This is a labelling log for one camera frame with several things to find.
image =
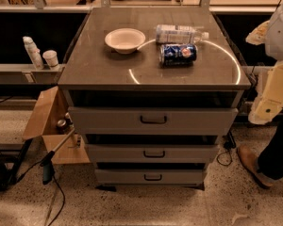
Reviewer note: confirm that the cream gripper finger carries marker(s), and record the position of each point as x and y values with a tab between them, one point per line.
257	36
269	101

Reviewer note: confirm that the grey drawer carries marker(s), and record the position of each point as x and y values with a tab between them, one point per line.
150	176
153	121
150	153

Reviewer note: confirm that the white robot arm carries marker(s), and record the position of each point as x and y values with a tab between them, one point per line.
274	37

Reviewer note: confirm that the grey drawer cabinet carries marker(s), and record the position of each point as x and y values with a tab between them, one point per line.
97	76

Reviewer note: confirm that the grey top drawer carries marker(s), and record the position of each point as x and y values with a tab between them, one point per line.
153	121

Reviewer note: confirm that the grey bottom drawer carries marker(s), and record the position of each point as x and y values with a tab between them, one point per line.
150	176

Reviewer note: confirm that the open cardboard box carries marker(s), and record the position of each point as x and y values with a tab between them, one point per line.
51	107

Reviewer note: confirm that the dark trouser leg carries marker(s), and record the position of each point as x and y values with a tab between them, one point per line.
270	161

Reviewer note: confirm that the brown shoe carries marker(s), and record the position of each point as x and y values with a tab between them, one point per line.
250	162

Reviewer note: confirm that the blue soda can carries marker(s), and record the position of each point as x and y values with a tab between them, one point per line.
177	54

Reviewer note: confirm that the clear plastic water bottle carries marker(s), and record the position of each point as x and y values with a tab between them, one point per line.
181	34

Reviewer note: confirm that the white paper bowl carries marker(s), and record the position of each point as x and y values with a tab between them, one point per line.
125	40

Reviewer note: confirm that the metal can in box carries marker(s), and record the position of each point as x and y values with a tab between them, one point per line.
62	126

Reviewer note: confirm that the white spray bottle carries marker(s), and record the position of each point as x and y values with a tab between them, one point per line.
33	52

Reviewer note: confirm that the grabber tool with handle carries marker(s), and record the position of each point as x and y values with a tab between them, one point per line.
46	163

